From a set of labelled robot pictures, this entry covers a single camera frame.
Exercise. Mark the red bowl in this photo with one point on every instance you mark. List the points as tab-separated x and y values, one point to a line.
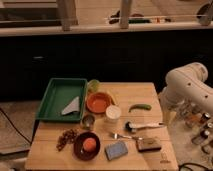
98	102

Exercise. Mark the green plastic tray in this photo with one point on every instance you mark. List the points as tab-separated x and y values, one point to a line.
59	93

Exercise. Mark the white plastic cup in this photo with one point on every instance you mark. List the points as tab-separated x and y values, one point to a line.
113	113

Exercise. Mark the metal fork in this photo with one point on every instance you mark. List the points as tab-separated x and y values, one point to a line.
117	136

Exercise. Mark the light green cup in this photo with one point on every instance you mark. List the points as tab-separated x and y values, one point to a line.
93	85

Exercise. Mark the small metal cup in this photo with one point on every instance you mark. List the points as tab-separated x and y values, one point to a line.
88	122

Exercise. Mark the orange fruit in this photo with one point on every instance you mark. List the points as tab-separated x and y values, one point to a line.
89	144

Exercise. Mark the dark brown plate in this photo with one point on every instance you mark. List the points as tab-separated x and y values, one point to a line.
79	150

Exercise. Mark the brown grape bunch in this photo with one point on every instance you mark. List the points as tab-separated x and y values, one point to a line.
67	137

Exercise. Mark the yellow banana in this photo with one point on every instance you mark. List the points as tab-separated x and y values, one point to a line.
112	97

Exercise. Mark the grey folded cloth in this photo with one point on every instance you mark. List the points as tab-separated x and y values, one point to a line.
73	106

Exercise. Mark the blue sponge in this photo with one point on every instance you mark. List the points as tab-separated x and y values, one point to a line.
116	150

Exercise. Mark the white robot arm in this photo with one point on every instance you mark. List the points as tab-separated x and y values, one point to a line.
187	83

